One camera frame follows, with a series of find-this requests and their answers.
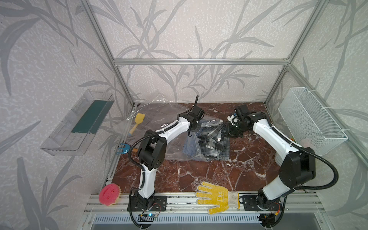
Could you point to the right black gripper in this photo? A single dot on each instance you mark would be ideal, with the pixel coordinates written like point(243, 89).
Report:
point(230, 133)

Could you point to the grey black plaid shirt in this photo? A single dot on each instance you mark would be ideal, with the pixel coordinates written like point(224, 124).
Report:
point(214, 145)

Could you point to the blue checked shirt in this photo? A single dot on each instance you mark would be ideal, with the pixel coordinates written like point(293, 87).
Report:
point(191, 148)

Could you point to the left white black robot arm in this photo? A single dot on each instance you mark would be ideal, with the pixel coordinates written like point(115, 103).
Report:
point(148, 153)

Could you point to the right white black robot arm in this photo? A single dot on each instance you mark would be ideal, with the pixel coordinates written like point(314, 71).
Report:
point(297, 165)

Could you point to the yellow silicone spatula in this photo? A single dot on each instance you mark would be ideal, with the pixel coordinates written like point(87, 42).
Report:
point(138, 120)

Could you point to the blue scissors-like tool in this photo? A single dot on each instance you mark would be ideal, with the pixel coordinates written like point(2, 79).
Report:
point(123, 148)

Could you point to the yellow dotted work glove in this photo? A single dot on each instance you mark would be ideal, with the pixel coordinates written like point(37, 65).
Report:
point(219, 197)

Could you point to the green circuit board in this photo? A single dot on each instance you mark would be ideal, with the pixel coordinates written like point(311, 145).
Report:
point(149, 217)

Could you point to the pink round sponge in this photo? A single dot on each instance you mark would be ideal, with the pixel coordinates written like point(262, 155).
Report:
point(110, 194)

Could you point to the white wire mesh basket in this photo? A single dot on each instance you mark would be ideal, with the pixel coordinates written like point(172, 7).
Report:
point(309, 122)

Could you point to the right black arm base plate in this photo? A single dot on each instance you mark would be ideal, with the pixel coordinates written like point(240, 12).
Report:
point(250, 202)

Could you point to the aluminium front rail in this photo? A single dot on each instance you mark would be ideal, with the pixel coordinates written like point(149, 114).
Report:
point(186, 203)

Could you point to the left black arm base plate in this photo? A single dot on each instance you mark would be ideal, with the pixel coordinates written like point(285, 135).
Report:
point(154, 203)

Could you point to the clear acrylic wall shelf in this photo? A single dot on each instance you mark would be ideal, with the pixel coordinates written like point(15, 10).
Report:
point(75, 133)

